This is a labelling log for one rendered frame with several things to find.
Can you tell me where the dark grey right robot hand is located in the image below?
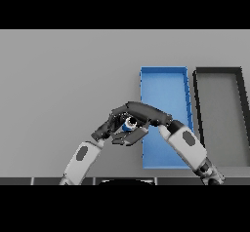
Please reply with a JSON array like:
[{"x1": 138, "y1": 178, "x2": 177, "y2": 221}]
[{"x1": 110, "y1": 100, "x2": 186, "y2": 146}]

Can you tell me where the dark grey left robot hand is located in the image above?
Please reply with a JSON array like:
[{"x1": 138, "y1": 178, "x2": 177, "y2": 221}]
[{"x1": 90, "y1": 109, "x2": 131, "y2": 142}]

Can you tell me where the blue pipe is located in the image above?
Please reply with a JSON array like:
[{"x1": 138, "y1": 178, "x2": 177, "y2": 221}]
[{"x1": 122, "y1": 116, "x2": 139, "y2": 133}]

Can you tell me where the blue bin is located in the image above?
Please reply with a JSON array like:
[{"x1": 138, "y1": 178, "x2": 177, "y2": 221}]
[{"x1": 139, "y1": 65, "x2": 196, "y2": 170}]

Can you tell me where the dark grey bin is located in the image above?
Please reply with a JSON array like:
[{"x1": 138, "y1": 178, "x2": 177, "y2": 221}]
[{"x1": 191, "y1": 66, "x2": 250, "y2": 168}]

